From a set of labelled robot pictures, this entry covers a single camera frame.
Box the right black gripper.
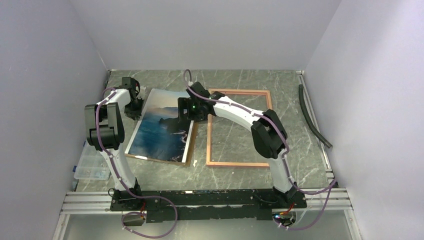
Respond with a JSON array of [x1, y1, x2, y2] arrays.
[[176, 97, 207, 124]]

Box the seascape photo print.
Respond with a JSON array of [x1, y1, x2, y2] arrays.
[[125, 88, 194, 165]]

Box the black foam tube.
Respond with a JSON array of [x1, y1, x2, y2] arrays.
[[298, 83, 333, 149]]

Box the pink wooden picture frame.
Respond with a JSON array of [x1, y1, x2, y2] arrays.
[[206, 88, 273, 168]]

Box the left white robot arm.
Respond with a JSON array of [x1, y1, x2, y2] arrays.
[[84, 77, 144, 210]]

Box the clear plastic screw box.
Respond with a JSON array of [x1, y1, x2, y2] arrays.
[[73, 141, 111, 181]]

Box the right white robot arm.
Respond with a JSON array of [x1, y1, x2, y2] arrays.
[[177, 82, 295, 208]]

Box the brown backing board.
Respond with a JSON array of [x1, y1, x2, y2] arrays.
[[125, 118, 195, 166]]

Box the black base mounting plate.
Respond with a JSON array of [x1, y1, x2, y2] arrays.
[[109, 188, 307, 223]]

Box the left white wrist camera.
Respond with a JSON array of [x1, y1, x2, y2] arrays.
[[136, 86, 146, 100]]

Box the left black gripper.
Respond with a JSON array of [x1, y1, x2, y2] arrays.
[[125, 96, 146, 121]]

